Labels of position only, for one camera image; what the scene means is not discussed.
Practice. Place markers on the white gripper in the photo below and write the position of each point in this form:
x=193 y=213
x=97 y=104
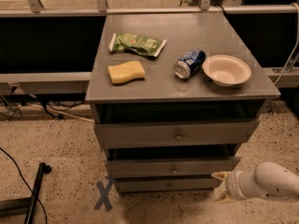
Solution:
x=232 y=184

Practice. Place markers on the grey drawer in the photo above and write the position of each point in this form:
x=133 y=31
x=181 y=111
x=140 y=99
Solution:
x=165 y=184
x=170 y=167
x=175 y=134

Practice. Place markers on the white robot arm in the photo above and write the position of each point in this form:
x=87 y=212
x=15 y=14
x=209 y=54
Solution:
x=268 y=181

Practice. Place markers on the grey bottom drawer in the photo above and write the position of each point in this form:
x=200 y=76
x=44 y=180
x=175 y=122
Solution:
x=165 y=184

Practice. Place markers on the grey drawer cabinet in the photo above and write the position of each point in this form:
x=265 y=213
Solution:
x=163 y=97

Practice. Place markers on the grey top drawer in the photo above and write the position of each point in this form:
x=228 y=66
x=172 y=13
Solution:
x=175 y=134

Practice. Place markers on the white bowl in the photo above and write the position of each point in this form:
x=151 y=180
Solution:
x=226 y=70

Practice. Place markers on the blue tape cross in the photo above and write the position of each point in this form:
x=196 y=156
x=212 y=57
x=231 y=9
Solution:
x=104 y=192

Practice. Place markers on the blue soda can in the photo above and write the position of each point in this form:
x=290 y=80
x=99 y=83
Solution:
x=189 y=63

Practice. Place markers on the yellow sponge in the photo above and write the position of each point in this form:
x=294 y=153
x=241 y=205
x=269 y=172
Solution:
x=126 y=72

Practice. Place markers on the green chip bag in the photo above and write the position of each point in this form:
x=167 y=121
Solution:
x=141 y=45

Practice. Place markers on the black stand leg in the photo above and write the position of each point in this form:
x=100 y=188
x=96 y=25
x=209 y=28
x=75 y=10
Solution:
x=27 y=205

